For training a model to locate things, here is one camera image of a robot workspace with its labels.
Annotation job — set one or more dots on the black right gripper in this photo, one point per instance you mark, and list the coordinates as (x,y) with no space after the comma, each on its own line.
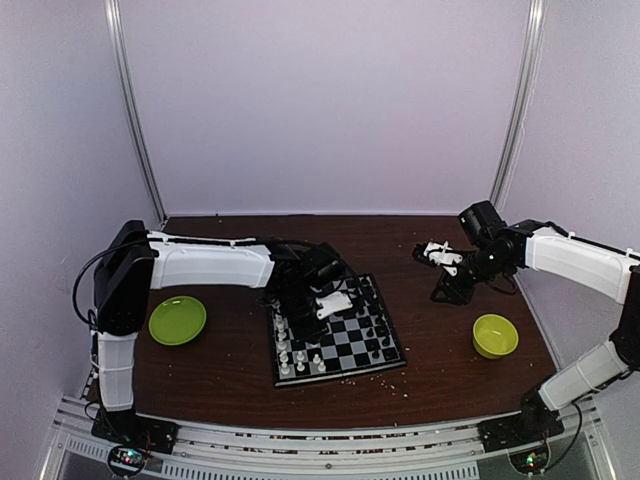
(458,295)

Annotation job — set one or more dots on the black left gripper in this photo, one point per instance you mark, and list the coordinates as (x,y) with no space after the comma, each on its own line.
(312,335)

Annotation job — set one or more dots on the black white chessboard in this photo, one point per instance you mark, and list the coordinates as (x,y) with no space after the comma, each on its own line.
(357,341)

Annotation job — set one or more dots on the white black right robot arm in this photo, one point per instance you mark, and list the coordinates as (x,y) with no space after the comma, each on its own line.
(574,285)

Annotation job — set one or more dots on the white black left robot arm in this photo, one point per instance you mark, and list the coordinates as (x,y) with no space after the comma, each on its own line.
(299,276)

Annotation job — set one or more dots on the yellow-green bowl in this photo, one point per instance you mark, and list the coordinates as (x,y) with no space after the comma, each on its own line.
(494,337)

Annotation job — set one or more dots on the green plate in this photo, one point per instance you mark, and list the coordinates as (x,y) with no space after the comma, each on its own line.
(177,320)

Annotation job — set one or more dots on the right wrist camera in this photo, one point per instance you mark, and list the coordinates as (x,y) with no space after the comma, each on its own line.
(437,255)

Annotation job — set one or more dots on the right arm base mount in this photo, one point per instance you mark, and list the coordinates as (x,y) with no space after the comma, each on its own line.
(528,449)

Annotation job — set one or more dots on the aluminium front rail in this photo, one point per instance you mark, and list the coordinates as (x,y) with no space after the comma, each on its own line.
(446,450)

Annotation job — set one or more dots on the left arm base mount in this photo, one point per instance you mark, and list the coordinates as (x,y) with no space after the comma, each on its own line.
(132,451)

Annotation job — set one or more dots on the right aluminium frame post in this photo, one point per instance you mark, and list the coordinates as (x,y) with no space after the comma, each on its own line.
(522,97)

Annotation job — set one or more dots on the aluminium frame post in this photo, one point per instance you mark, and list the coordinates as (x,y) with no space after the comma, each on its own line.
(522,97)
(117,38)

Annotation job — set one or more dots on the left aluminium frame post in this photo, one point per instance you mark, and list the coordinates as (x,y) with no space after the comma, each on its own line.
(117,38)

